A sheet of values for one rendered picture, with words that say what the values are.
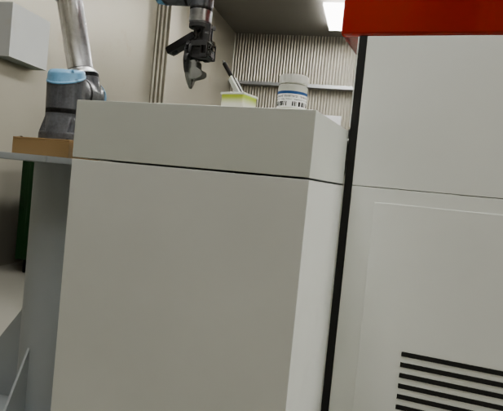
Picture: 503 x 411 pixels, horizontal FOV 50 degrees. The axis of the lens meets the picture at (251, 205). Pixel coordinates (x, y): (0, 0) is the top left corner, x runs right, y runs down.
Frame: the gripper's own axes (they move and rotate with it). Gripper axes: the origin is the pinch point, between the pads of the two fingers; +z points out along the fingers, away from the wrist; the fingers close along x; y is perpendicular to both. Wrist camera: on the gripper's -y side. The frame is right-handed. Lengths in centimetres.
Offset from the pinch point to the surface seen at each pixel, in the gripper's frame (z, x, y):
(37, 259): 61, -29, -31
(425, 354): 70, -16, 85
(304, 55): -207, 767, -197
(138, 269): 54, -50, 19
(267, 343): 66, -50, 53
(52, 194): 40, -28, -28
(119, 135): 23, -50, 10
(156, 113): 17, -50, 20
